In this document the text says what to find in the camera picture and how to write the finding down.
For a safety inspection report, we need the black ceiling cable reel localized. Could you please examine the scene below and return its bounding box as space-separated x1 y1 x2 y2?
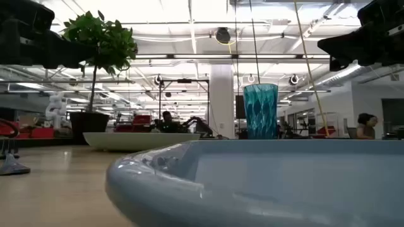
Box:
215 26 232 45

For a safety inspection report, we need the blue plastic tray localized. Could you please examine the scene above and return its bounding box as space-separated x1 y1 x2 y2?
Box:
105 139 404 227

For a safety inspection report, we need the person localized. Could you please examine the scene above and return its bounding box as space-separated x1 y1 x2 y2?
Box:
153 110 183 134
355 112 379 141

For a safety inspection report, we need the thick yellow hanging cable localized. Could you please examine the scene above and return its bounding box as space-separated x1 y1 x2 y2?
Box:
292 0 331 137

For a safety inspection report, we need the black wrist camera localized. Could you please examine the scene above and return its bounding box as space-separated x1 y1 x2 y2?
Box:
357 0 404 32
0 0 56 32

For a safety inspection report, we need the teal faceted plastic cup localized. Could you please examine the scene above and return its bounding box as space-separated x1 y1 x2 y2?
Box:
242 83 280 141

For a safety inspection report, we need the red equipment piece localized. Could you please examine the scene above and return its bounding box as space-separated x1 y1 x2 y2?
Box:
315 125 337 137

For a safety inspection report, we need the white robot figure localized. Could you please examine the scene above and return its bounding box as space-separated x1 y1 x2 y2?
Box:
45 91 69 130

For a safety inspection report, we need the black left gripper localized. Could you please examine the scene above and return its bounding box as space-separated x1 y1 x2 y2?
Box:
0 18 97 70

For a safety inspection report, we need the black rectangular panel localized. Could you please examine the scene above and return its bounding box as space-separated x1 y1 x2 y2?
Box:
235 95 247 120

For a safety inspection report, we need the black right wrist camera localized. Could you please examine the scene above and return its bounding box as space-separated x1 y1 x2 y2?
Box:
357 0 404 32

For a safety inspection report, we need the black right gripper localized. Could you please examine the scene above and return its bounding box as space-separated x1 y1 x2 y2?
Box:
317 21 404 72

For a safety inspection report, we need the thin black hanging cable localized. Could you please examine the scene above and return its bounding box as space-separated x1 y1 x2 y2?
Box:
248 0 261 84

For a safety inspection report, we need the black and red chair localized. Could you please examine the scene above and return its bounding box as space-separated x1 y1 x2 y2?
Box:
0 117 21 160

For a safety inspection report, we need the potted green tree black pot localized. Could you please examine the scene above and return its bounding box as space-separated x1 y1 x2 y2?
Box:
61 10 139 145

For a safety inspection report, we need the low red box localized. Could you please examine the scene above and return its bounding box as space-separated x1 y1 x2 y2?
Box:
15 127 55 140

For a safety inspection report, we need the red tool chest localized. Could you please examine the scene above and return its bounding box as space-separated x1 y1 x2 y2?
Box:
114 113 153 133

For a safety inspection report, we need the pale green plate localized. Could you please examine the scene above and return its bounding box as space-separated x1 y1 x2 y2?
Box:
82 132 201 153

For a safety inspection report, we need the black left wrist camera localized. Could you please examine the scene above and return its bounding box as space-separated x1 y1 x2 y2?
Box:
0 0 56 32

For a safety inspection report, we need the black metal frame stand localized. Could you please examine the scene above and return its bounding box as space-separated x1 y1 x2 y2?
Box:
158 78 211 127

